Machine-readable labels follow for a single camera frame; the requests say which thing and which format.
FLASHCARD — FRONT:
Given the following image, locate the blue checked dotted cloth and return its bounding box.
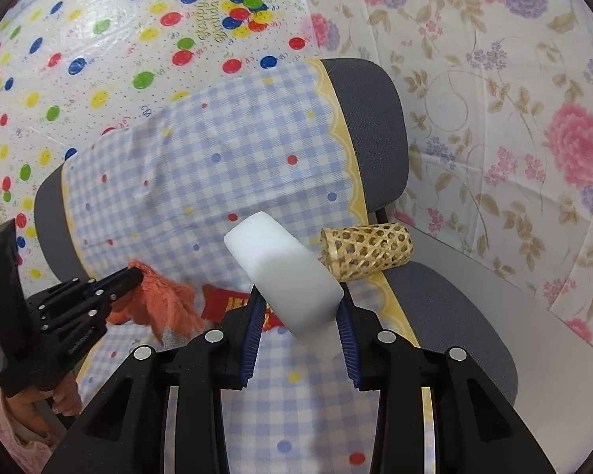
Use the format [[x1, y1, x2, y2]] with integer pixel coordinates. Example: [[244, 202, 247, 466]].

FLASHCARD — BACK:
[[62, 59, 436, 474]]

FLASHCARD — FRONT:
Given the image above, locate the red gold-print packet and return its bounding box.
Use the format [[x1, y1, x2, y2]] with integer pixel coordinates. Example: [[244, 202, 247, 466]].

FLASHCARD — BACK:
[[201, 284, 290, 331]]

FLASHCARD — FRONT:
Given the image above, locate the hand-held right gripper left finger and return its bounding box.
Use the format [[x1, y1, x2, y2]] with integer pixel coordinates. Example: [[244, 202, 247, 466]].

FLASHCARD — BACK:
[[42, 284, 268, 474]]

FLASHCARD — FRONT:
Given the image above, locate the floral print backdrop sheet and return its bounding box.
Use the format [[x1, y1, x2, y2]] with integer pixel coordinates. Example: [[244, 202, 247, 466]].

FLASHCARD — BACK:
[[296, 0, 593, 356]]

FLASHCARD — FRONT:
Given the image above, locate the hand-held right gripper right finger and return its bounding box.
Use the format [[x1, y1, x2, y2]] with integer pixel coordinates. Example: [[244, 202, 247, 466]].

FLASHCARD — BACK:
[[336, 299, 557, 474]]

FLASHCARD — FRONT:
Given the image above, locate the white foam block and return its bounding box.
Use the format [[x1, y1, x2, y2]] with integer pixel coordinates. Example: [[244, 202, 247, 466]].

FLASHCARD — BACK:
[[224, 211, 346, 361]]

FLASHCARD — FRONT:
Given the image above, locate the balloon print backdrop sheet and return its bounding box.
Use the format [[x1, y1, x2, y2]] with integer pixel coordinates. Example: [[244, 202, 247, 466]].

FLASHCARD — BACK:
[[0, 0, 322, 297]]

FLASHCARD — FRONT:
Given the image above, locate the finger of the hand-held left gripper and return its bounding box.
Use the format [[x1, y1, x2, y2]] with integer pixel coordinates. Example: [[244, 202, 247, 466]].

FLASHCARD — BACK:
[[40, 284, 135, 337], [27, 267, 145, 315]]

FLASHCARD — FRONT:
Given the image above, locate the person's left hand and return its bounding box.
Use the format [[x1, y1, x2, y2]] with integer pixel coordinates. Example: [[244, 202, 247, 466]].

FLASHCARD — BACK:
[[2, 370, 83, 436]]

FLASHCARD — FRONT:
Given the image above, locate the grey office chair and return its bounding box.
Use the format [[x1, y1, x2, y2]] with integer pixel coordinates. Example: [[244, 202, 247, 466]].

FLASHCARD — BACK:
[[34, 58, 519, 406]]

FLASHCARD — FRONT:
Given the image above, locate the person's left forearm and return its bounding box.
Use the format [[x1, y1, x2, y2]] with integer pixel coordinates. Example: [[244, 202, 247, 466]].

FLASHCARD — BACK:
[[0, 380, 66, 466]]

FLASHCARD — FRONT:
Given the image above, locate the orange fuzzy cloth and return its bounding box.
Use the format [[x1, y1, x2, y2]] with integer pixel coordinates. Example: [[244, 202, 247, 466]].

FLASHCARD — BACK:
[[109, 258, 206, 349]]

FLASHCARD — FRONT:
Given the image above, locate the woven bamboo basket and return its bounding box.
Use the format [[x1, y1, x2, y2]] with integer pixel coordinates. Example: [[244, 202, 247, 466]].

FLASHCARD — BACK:
[[319, 223, 414, 282]]

